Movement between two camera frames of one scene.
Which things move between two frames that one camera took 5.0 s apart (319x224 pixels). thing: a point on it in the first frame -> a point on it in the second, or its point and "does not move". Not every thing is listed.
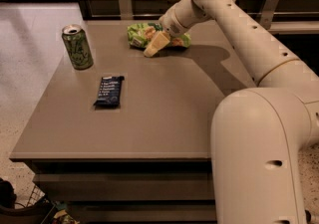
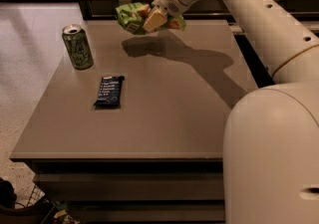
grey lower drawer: x=144 y=213 does not move
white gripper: x=170 y=26 -> x=166 y=3
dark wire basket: x=36 y=211 does not move
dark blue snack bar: x=109 y=94 does not move
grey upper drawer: x=127 y=186 does not move
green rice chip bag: x=141 y=35 -> x=132 y=17
